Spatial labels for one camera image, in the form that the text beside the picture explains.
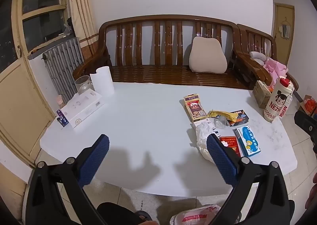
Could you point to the brown cardboard box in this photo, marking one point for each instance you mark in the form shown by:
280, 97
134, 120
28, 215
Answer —
309, 104

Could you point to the grey ribbed radiator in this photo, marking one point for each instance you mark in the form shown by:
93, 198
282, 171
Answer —
64, 64

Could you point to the flat red box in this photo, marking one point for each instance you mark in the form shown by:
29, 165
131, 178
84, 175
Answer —
231, 144

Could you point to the dark slipper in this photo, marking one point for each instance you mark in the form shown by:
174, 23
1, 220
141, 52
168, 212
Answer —
143, 215

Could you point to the small purple box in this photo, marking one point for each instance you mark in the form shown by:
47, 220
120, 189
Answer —
62, 118

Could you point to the small pink object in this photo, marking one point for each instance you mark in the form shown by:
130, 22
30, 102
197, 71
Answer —
59, 100

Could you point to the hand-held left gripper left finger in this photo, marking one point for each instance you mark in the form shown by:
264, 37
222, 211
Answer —
95, 155

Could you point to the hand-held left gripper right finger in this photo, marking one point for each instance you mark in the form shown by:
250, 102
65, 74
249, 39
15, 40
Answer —
220, 158

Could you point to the brown drink carton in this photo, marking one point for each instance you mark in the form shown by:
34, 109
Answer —
260, 93

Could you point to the large white flat box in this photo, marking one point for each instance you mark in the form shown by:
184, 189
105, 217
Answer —
81, 107

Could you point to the pink cloth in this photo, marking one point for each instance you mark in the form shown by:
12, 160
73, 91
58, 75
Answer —
276, 71

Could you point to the crumpled white plastic bag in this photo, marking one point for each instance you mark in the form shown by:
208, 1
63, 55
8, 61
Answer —
201, 142

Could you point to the cartoon print tumbler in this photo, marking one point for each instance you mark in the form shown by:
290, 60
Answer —
276, 103

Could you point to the beige patterned curtain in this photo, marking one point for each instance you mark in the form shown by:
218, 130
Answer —
80, 12

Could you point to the grey white rolled cloth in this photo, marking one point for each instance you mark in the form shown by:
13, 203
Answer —
256, 56

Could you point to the clear plastic wrapper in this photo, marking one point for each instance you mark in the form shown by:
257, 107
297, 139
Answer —
221, 123

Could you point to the black and orange box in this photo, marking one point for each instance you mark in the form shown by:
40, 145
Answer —
241, 117

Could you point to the person's black trouser leg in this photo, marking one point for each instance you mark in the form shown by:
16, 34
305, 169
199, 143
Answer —
116, 215

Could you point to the yellow room door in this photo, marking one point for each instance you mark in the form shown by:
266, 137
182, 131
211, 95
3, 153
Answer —
281, 51

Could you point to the yellow framed balcony door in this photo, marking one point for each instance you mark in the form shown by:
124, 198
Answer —
14, 86

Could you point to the clear glass jar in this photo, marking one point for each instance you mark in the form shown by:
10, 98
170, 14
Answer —
83, 86

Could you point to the person's right hand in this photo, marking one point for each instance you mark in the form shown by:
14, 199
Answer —
312, 196

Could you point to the red and gold box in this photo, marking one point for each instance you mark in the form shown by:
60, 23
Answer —
195, 109

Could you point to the hanger with grey cloth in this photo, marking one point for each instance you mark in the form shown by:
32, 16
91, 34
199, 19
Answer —
286, 30

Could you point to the brown wooden armchair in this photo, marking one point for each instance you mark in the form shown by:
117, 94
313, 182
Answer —
252, 39

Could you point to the beige back cushion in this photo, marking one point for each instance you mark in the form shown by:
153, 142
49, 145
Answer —
208, 56

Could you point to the white and red plastic bag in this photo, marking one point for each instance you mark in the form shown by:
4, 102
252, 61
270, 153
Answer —
195, 215

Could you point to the yellow wrapper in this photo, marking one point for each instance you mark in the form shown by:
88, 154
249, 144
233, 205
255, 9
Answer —
223, 114

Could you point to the brown wooden sofa bench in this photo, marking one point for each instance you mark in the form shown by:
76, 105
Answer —
161, 73

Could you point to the white paper towel roll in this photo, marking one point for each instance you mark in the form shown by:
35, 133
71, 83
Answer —
102, 81

